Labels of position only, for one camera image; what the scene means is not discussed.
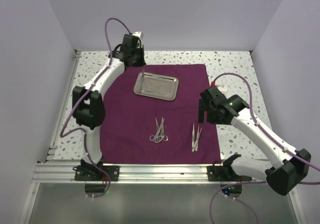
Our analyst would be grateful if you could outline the steel tweezers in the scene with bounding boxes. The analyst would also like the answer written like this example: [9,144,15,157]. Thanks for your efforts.
[191,123,200,152]
[194,126,202,152]

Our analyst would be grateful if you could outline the stainless steel instrument tray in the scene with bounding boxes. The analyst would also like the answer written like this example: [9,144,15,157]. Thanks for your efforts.
[133,72,179,101]

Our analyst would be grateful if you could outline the purple surgical drape cloth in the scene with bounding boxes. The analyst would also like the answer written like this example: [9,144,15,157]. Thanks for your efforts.
[99,64,221,165]

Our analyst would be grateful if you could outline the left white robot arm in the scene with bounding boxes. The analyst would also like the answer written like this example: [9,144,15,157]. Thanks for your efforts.
[72,47,146,181]

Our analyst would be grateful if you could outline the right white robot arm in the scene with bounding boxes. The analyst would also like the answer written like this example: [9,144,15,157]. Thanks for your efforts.
[198,92,311,196]

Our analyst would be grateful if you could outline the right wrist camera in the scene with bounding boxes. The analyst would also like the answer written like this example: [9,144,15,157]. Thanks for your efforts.
[200,85,227,108]

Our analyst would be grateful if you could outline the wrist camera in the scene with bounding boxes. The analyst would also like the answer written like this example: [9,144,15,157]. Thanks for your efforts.
[120,31,144,54]
[200,85,227,108]

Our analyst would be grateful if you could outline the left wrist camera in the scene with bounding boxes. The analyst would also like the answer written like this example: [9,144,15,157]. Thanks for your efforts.
[120,31,144,54]

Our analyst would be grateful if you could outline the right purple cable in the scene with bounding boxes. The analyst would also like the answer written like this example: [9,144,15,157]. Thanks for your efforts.
[208,72,320,224]

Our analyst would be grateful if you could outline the purple cable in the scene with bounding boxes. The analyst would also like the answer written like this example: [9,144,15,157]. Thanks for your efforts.
[208,72,320,224]
[59,18,133,199]

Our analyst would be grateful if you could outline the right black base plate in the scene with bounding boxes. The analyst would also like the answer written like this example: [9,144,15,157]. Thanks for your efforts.
[206,165,252,182]

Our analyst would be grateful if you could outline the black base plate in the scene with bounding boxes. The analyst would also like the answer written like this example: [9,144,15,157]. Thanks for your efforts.
[206,165,252,182]
[72,165,120,182]

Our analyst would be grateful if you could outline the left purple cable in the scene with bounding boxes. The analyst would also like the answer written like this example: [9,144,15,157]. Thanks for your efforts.
[59,18,133,199]

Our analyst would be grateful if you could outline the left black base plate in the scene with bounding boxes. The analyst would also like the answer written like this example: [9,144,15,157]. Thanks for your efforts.
[72,165,120,182]

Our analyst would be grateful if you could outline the aluminium left side rail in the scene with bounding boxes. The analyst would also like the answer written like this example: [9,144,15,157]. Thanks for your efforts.
[45,49,82,162]

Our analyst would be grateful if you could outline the aluminium rail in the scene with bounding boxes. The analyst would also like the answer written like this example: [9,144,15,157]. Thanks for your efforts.
[31,159,271,184]
[45,49,82,162]

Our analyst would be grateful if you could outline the aluminium front rail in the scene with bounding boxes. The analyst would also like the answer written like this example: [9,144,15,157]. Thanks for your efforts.
[31,159,271,184]

